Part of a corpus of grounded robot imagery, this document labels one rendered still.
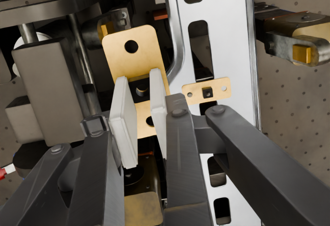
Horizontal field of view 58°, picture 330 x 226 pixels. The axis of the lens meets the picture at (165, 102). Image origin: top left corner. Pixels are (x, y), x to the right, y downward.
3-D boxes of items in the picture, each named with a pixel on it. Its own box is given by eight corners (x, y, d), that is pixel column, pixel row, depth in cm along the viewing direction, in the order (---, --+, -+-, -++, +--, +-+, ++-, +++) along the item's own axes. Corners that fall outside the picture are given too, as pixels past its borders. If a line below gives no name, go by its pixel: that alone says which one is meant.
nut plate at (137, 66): (178, 127, 24) (180, 134, 23) (132, 138, 24) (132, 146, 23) (153, 22, 21) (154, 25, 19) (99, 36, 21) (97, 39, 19)
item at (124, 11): (136, 14, 75) (132, 32, 48) (124, 15, 75) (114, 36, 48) (132, -3, 73) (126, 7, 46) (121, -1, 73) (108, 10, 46)
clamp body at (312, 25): (275, 24, 78) (367, 54, 46) (231, 32, 78) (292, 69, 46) (274, -2, 76) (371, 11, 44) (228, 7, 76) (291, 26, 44)
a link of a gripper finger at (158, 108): (150, 110, 14) (164, 107, 14) (149, 69, 21) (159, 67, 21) (163, 161, 16) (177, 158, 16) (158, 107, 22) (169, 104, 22)
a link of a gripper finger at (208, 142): (169, 137, 13) (235, 122, 13) (163, 95, 18) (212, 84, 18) (176, 165, 14) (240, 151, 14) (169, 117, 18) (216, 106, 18)
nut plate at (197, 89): (229, 76, 51) (231, 78, 50) (231, 96, 52) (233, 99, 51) (180, 85, 51) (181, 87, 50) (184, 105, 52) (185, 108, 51)
